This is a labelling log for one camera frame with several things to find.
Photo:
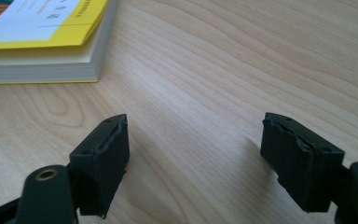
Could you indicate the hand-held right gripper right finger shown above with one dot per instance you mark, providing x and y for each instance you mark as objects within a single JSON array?
[{"x": 301, "y": 168}]

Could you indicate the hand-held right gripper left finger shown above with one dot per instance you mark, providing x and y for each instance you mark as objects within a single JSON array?
[{"x": 102, "y": 161}]

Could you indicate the yellow book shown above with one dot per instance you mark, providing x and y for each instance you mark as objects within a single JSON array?
[{"x": 43, "y": 62}]

